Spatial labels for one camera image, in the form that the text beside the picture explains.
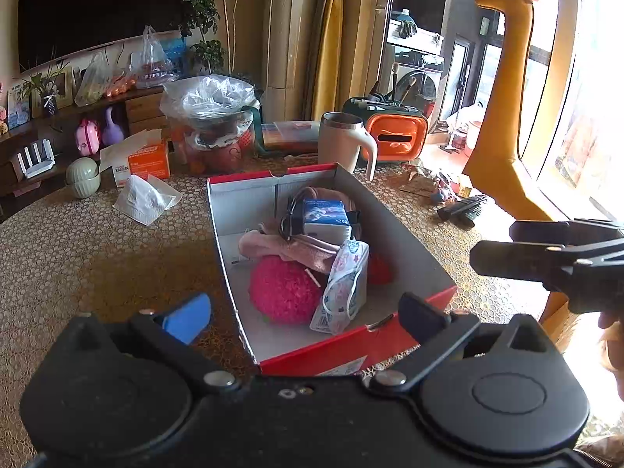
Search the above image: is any clear plastic bag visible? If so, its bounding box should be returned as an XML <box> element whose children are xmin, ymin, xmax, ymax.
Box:
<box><xmin>160</xmin><ymin>75</ymin><xmax>257</xmax><ymax>174</ymax></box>

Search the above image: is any yellow curtain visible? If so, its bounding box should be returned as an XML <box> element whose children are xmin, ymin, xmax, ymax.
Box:
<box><xmin>311</xmin><ymin>0</ymin><xmax>387</xmax><ymax>121</ymax></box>

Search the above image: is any small potted plant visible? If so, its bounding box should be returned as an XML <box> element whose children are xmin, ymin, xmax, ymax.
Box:
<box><xmin>23</xmin><ymin>58</ymin><xmax>70</xmax><ymax>117</ymax></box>

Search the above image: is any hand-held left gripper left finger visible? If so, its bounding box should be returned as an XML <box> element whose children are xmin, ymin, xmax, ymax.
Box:
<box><xmin>73</xmin><ymin>294</ymin><xmax>243</xmax><ymax>394</ymax></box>

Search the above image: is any black remote control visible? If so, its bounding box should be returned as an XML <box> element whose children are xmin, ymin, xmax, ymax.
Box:
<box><xmin>437</xmin><ymin>194</ymin><xmax>489</xmax><ymax>220</ymax></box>
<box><xmin>458</xmin><ymin>205</ymin><xmax>489</xmax><ymax>228</ymax></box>

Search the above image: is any stick vacuum cleaner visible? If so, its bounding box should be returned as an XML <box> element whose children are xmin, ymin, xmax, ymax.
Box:
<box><xmin>441</xmin><ymin>65</ymin><xmax>472</xmax><ymax>150</ymax></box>

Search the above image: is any pink kids bottle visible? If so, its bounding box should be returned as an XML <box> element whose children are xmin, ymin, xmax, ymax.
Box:
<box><xmin>75</xmin><ymin>117</ymin><xmax>102</xmax><ymax>157</ymax></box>

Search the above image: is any blue white tissue pack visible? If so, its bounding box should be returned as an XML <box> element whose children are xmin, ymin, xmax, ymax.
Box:
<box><xmin>301</xmin><ymin>198</ymin><xmax>353</xmax><ymax>245</ymax></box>

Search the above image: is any magenta fuzzy ball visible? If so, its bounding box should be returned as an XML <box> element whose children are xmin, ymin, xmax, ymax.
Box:
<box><xmin>249</xmin><ymin>255</ymin><xmax>323</xmax><ymax>325</ymax></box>

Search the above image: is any beige standing air conditioner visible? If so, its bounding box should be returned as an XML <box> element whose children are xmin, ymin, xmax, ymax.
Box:
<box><xmin>262</xmin><ymin>0</ymin><xmax>333</xmax><ymax>123</ymax></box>

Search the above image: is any washing machine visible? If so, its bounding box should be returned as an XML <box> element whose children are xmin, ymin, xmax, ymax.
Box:
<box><xmin>389</xmin><ymin>61</ymin><xmax>440</xmax><ymax>123</ymax></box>

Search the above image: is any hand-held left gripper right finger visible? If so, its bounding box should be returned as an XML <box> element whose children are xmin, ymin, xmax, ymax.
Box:
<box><xmin>368</xmin><ymin>292</ymin><xmax>555</xmax><ymax>394</ymax></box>

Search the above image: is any purple toy vase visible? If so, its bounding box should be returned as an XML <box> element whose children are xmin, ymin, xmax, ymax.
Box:
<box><xmin>101</xmin><ymin>106</ymin><xmax>129</xmax><ymax>146</ymax></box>

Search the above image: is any wooden tv cabinet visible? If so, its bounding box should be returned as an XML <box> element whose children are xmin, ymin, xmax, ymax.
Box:
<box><xmin>0</xmin><ymin>85</ymin><xmax>169</xmax><ymax>216</ymax></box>

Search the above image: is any green potted plant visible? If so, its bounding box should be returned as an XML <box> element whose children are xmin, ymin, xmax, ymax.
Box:
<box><xmin>180</xmin><ymin>0</ymin><xmax>260</xmax><ymax>77</ymax></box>

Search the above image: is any red white cardboard box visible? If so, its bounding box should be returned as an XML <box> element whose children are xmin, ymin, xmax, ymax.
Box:
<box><xmin>207</xmin><ymin>163</ymin><xmax>458</xmax><ymax>378</ymax></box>

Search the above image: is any cream mug with steel rim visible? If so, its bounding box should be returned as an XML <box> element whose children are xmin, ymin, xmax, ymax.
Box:
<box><xmin>319</xmin><ymin>112</ymin><xmax>379</xmax><ymax>181</ymax></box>

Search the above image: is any yellow giraffe plush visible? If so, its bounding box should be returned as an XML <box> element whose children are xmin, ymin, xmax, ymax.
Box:
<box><xmin>461</xmin><ymin>0</ymin><xmax>572</xmax><ymax>323</ymax></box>

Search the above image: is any crumpled snack wrapper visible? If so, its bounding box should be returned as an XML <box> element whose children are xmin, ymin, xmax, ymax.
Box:
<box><xmin>399</xmin><ymin>166</ymin><xmax>440</xmax><ymax>199</ymax></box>

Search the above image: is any white paper tissue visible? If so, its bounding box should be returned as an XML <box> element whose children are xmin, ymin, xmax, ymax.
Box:
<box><xmin>112</xmin><ymin>174</ymin><xmax>183</xmax><ymax>227</ymax></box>

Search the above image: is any pink towel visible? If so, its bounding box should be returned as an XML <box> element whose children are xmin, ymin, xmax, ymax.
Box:
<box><xmin>238</xmin><ymin>186</ymin><xmax>360</xmax><ymax>274</ymax></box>

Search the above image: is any black metal clip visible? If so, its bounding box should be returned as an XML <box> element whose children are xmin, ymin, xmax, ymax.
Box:
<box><xmin>279</xmin><ymin>197</ymin><xmax>306</xmax><ymax>243</ymax></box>

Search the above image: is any plastic bag of fruit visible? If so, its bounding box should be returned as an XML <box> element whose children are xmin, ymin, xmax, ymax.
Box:
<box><xmin>73</xmin><ymin>51</ymin><xmax>138</xmax><ymax>107</ymax></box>
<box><xmin>133</xmin><ymin>25</ymin><xmax>179</xmax><ymax>90</ymax></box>

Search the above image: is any patterned face mask packet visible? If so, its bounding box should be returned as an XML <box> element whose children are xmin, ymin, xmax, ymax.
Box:
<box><xmin>310</xmin><ymin>239</ymin><xmax>370</xmax><ymax>335</ymax></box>

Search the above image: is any orange green desk organizer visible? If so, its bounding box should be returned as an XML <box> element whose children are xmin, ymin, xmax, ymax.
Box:
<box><xmin>342</xmin><ymin>96</ymin><xmax>430</xmax><ymax>165</ymax></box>

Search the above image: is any orange white carton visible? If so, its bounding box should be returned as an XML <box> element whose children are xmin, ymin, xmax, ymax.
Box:
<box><xmin>99</xmin><ymin>129</ymin><xmax>172</xmax><ymax>189</ymax></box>

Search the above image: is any orange bucket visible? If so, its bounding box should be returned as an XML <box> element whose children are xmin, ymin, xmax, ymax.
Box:
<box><xmin>465</xmin><ymin>120</ymin><xmax>484</xmax><ymax>157</ymax></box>

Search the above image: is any photo frame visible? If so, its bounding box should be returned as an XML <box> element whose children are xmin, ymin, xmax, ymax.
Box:
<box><xmin>7</xmin><ymin>80</ymin><xmax>33</xmax><ymax>130</ymax></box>

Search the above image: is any green ceramic jar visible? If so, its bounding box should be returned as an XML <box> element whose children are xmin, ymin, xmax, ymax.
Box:
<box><xmin>65</xmin><ymin>156</ymin><xmax>102</xmax><ymax>200</ymax></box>

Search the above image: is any person's right hand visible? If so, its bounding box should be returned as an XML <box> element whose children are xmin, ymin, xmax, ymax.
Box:
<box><xmin>599</xmin><ymin>309</ymin><xmax>624</xmax><ymax>401</ymax></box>

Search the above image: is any white router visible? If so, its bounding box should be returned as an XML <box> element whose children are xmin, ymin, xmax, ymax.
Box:
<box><xmin>16</xmin><ymin>138</ymin><xmax>56</xmax><ymax>179</ymax></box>

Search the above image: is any clear plastic organizer box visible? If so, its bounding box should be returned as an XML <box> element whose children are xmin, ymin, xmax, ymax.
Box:
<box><xmin>260</xmin><ymin>120</ymin><xmax>321</xmax><ymax>155</ymax></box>

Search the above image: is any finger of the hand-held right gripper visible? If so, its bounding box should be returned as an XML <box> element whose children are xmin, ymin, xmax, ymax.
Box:
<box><xmin>470</xmin><ymin>240</ymin><xmax>624</xmax><ymax>287</ymax></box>
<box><xmin>509</xmin><ymin>219</ymin><xmax>624</xmax><ymax>250</ymax></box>

